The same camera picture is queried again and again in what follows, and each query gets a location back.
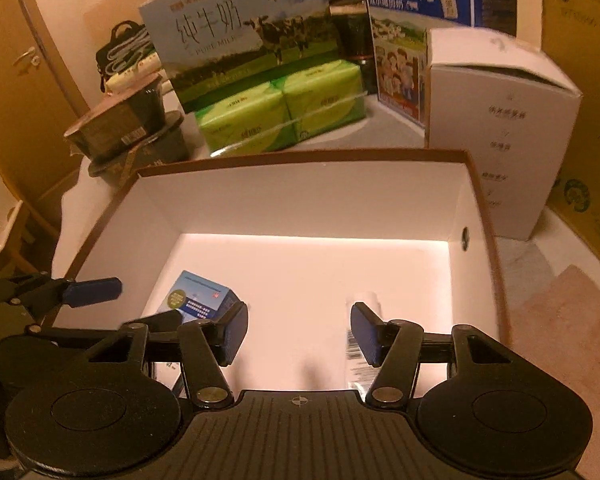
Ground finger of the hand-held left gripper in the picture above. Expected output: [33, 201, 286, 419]
[24, 309, 182, 342]
[0, 271, 124, 317]

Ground light blue milk carton box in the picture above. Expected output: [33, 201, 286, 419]
[138, 0, 344, 114]

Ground beige patterned rug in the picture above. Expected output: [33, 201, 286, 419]
[52, 105, 600, 480]

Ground green tissue pack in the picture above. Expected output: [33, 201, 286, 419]
[195, 80, 299, 157]
[280, 57, 367, 144]

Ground dark flat box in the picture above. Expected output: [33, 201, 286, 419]
[86, 110, 191, 179]

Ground white power strip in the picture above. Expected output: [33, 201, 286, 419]
[104, 54, 164, 95]

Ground tall white cardboard box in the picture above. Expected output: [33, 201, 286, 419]
[423, 27, 584, 241]

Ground black bag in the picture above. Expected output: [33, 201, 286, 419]
[95, 20, 154, 94]

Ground brown cardboard box white inside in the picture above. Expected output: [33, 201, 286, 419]
[45, 149, 512, 392]

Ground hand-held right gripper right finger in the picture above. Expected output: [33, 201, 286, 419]
[349, 301, 517, 407]

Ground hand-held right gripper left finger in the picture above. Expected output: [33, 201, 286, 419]
[80, 301, 251, 409]

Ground dark glass jar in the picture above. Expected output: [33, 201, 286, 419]
[336, 12, 374, 97]

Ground wooden door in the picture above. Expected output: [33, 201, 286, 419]
[0, 0, 89, 202]

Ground dark blue milk carton box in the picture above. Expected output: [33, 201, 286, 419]
[357, 0, 519, 127]

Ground small blue medicine box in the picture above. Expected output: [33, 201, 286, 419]
[160, 269, 241, 327]

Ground large yellow cardboard box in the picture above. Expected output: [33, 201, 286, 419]
[539, 0, 600, 267]

